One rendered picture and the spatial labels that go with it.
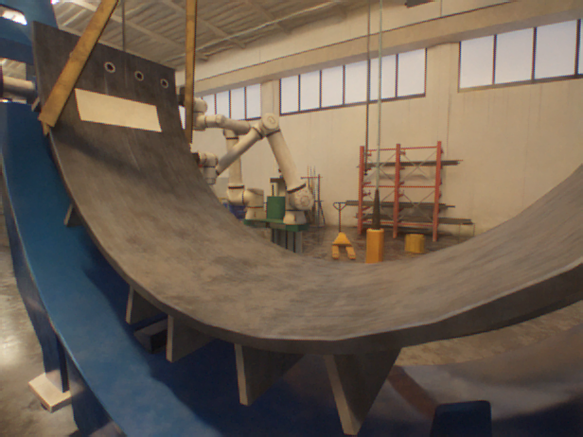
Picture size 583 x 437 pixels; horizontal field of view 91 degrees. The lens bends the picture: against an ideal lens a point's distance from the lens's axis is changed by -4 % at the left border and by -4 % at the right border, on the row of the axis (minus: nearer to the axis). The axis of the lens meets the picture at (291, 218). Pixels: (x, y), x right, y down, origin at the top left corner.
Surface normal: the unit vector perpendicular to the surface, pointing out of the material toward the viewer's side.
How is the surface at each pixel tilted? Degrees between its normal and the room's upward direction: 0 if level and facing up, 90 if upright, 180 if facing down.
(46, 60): 82
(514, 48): 90
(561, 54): 90
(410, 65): 90
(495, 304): 90
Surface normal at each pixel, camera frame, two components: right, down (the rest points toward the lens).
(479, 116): -0.53, 0.10
